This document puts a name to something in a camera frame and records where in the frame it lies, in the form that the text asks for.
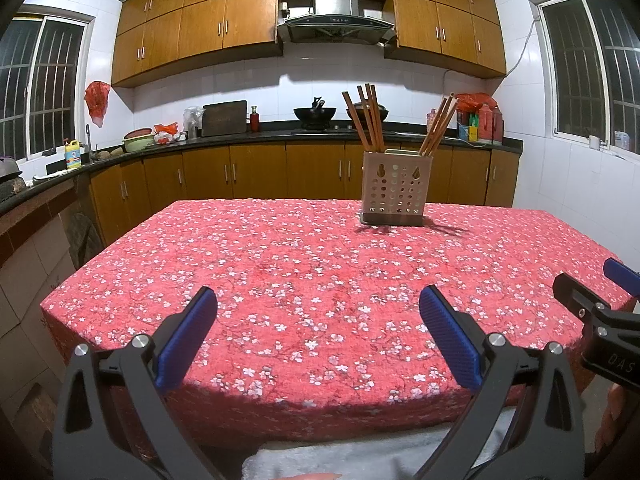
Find gas stove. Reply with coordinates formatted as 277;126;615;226
290;124;396;135

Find hanging red plastic bag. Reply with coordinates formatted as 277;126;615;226
84;81;111;128

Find wooden base cabinets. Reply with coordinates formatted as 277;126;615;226
89;141;521;248

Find clear plastic bag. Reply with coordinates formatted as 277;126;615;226
183;106;206;139

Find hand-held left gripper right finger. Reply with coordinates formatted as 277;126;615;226
419;284;586;480

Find black wok with lid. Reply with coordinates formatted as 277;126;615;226
346;101;389;122

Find steel range hood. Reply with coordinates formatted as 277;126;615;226
276;0;397;45

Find wooden wall cabinet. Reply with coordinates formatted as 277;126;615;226
111;0;280;88
385;0;507;80

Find black pot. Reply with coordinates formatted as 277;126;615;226
0;156;25;182

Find dark wooden cutting board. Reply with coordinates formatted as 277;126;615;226
201;100;248;137

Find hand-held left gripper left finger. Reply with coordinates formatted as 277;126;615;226
52;286;226;480

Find barred window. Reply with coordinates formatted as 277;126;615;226
0;14;96;163
531;0;640;156

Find beige perforated utensil holder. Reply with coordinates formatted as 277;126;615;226
360;149;433;226

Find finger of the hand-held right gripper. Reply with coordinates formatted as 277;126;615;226
552;272;615;333
603;257;640;311

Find dark cloth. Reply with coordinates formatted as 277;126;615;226
65;205;106;271

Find green basin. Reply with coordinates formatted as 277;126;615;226
122;127;156;153

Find black kitchen countertop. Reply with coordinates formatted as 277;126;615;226
0;121;524;221

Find white wall cable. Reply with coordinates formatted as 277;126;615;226
442;15;543;111

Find black wok with ladle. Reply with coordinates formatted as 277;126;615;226
293;96;338;128

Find red floral tablecloth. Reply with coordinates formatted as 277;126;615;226
40;199;636;448

